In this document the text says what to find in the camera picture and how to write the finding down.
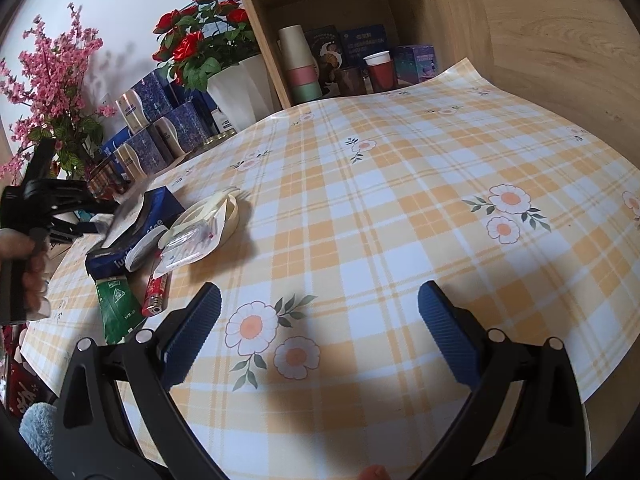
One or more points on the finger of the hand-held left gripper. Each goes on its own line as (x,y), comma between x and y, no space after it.
(75,230)
(80,196)

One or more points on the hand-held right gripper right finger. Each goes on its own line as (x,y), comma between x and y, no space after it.
(447,335)

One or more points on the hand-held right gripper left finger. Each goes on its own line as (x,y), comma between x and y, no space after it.
(192,332)

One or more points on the red metallic tube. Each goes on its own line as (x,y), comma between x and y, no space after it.
(156,294)

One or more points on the blue coffee box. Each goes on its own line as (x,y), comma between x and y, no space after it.
(160,205)

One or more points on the white floral hook blister pack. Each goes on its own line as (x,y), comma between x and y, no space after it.
(185,250)

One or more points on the small cream round lid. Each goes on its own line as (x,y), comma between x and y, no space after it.
(231,220)

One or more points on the large cream round lid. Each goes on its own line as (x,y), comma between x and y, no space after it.
(200,210)

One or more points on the person's left hand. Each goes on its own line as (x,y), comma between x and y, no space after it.
(15,246)

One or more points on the long blue box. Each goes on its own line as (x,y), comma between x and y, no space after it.
(112,145)

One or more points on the blue gold gift box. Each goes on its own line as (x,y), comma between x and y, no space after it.
(145,152)
(187,125)
(147,97)

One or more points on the pink blossom plant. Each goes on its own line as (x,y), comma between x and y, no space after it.
(55,90)

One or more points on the yellow checkered floral tablecloth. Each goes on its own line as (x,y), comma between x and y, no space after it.
(400,210)

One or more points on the gold blister tray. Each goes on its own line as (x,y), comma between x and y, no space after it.
(217,139)

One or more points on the dark blue white label box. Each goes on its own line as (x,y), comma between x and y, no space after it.
(220,120)

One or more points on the red patterned bag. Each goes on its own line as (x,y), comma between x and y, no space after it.
(20,385)

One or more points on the grey fluffy rug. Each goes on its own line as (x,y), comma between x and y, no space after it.
(37,430)

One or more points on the red rose plant white pot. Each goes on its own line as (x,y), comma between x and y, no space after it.
(240,90)

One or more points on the green paper cup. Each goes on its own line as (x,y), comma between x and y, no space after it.
(307,94)

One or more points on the pink paper cup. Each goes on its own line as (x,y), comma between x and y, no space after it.
(303,76)

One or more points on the beige paper cup stack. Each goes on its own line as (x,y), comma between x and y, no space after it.
(296,45)

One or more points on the red cup white lining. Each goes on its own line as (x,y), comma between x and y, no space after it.
(381,76)

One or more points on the brown mug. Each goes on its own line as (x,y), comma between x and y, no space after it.
(350,82)

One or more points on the purple blue box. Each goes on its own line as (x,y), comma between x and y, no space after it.
(416,65)

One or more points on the dark moon print box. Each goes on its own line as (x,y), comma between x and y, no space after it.
(322,47)

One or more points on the blue printed box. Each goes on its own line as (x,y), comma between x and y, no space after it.
(365,40)

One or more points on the wooden shelf unit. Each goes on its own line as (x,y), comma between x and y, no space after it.
(450,10)

